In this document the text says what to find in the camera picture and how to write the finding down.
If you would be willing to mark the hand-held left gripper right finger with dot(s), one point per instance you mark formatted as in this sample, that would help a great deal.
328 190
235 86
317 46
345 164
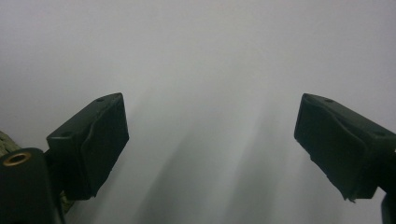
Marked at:
339 146

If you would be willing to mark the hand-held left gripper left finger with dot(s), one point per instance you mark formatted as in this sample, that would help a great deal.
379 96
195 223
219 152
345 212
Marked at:
90 146

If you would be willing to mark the olive woven cloth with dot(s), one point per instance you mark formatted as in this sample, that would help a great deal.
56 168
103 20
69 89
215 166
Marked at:
7 143

